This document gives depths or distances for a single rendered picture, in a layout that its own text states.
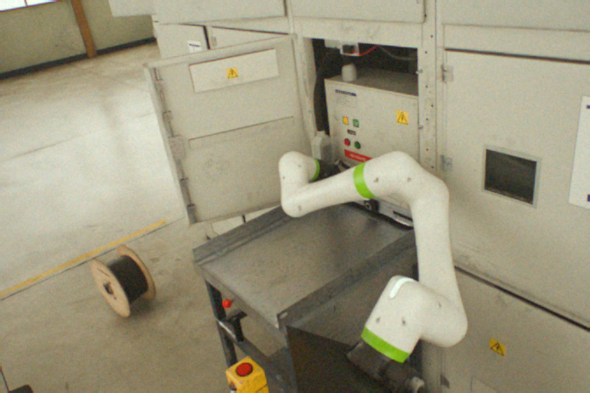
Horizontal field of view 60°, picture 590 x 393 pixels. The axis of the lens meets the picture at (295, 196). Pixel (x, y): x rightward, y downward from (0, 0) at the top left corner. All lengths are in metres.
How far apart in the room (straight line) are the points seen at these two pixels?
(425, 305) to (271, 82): 1.24
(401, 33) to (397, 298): 0.88
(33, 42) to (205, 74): 10.67
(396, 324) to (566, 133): 0.66
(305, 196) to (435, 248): 0.47
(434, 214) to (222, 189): 1.07
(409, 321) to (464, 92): 0.71
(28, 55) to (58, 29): 0.86
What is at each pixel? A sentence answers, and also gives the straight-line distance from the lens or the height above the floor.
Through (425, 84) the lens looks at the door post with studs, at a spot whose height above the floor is 1.46.
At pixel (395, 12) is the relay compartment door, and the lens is 1.72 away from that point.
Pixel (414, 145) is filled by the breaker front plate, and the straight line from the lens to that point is 1.90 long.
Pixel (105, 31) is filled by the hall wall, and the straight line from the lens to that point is 13.06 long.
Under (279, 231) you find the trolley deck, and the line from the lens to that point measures 2.14.
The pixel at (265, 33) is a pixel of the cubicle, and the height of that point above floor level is 1.57.
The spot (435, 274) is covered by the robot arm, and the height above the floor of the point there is 1.07.
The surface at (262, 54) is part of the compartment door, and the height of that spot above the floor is 1.53.
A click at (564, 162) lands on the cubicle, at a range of 1.53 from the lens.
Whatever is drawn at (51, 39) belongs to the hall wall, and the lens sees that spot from 12.73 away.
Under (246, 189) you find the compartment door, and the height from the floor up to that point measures 0.95.
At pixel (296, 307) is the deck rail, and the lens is 1.65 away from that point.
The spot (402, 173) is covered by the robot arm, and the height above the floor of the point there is 1.30.
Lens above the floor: 1.95
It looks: 27 degrees down
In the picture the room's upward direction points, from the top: 8 degrees counter-clockwise
